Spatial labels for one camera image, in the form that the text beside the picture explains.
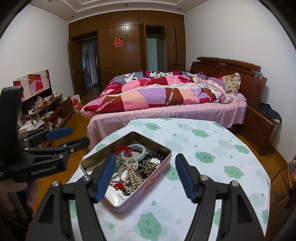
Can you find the white red paper bag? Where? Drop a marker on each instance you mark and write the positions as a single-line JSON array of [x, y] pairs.
[[76, 102]]

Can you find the pink metal tin box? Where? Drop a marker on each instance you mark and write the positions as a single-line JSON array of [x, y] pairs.
[[141, 175]]

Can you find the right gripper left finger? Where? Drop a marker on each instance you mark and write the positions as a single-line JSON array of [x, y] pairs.
[[52, 221]]

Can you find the silver wristwatch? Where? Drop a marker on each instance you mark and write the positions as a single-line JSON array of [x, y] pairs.
[[120, 172]]

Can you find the wooden wardrobe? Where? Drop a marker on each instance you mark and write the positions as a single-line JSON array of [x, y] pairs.
[[132, 27]]

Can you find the wooden nightstand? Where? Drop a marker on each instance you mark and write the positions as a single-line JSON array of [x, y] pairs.
[[259, 130]]

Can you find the cloud print tablecloth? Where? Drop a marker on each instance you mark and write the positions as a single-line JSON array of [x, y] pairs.
[[164, 212]]

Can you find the pink bed sheet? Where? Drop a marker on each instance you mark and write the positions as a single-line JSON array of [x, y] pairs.
[[102, 125]]

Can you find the pale jade bangle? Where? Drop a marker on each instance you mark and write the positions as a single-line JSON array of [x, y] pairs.
[[126, 155]]

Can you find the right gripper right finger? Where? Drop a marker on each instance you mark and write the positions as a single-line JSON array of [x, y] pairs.
[[238, 220]]

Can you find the dark clothes on nightstand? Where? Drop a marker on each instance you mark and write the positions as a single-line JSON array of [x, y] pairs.
[[266, 110]]

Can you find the wooden bed frame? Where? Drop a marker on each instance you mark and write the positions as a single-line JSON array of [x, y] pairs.
[[252, 81]]

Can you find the floral pillow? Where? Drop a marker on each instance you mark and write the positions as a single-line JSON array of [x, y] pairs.
[[232, 83]]

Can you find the television with reflection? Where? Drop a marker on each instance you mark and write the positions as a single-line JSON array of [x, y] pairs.
[[34, 84]]

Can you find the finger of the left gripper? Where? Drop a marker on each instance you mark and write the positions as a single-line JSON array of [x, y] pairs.
[[76, 145], [35, 137]]

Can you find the red double happiness decal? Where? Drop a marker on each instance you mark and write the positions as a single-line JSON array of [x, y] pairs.
[[118, 42]]

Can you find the wooden tv cabinet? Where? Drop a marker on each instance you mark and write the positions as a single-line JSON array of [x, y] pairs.
[[52, 115]]

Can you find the patchwork quilt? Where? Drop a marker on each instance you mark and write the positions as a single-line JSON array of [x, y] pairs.
[[150, 89]]

